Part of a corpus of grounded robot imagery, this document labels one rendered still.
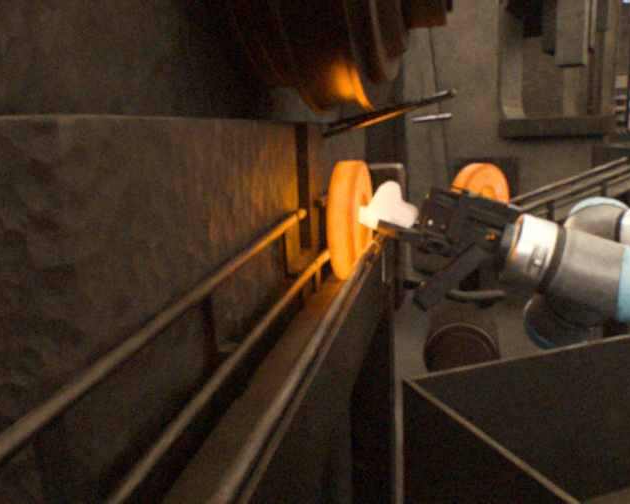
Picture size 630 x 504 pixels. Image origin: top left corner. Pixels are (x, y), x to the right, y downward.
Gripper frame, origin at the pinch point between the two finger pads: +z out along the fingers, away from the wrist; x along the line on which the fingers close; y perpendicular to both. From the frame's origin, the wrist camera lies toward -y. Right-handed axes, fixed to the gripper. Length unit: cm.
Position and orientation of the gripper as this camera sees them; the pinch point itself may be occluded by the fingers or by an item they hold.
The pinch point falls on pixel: (354, 214)
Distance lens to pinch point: 81.4
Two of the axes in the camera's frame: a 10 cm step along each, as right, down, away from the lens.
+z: -9.3, -3.1, 1.8
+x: -2.5, 2.0, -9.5
